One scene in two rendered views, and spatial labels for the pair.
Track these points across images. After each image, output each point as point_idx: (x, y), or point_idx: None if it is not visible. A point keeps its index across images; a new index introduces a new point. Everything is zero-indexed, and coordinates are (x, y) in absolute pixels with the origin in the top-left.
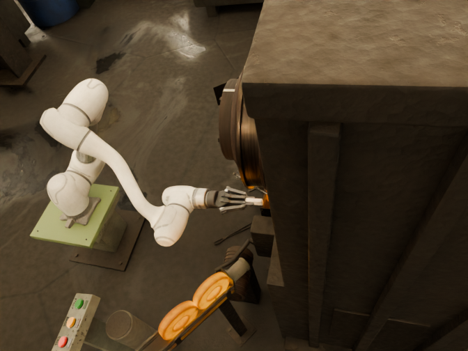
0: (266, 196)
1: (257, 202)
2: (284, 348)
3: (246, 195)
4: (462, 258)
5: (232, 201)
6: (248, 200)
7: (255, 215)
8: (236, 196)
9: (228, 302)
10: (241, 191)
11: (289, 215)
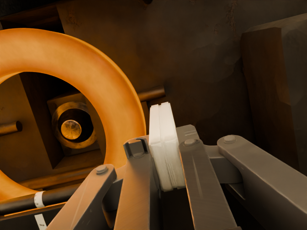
0: (133, 105)
1: (172, 116)
2: None
3: (128, 140)
4: None
5: (208, 206)
6: (173, 130)
7: (276, 26)
8: (128, 206)
9: None
10: (82, 192)
11: None
